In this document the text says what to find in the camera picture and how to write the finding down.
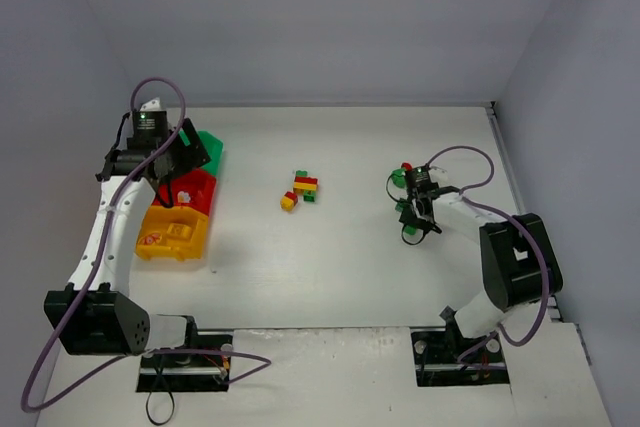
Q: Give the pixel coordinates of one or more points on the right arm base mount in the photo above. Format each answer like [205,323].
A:
[442,359]

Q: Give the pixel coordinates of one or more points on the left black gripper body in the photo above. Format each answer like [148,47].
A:
[191,148]

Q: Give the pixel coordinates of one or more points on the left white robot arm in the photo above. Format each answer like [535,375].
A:
[94,315]

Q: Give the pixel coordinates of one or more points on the yellow red lego block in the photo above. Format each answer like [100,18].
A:
[289,201]

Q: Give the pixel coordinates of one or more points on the green double lego brick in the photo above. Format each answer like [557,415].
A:
[409,230]

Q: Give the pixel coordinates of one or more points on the red plastic bin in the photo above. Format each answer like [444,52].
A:
[194,190]

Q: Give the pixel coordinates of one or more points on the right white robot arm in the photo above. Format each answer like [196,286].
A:
[518,263]

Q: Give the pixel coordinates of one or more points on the yellow plastic bin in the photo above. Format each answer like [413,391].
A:
[178,233]

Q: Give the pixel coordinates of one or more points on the stacked multicolor lego block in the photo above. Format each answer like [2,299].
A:
[305,186]

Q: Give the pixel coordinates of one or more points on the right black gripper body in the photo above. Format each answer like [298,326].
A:
[408,200]

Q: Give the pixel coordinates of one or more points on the green plastic bin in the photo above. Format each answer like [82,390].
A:
[214,148]

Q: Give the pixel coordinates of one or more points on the green rounded lego brick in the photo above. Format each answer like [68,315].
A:
[398,178]

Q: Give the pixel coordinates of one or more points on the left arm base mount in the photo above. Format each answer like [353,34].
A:
[189,373]

